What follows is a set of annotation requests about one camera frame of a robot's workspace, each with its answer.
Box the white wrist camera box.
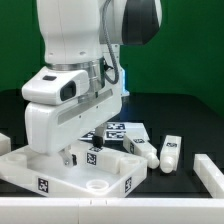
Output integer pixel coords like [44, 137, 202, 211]
[22, 67, 90, 105]

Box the white desk top tray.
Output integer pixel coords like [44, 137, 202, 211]
[0, 141, 147, 198]

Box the white marker sheet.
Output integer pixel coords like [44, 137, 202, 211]
[98, 122, 149, 141]

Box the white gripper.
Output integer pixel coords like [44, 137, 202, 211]
[25, 85, 121, 167]

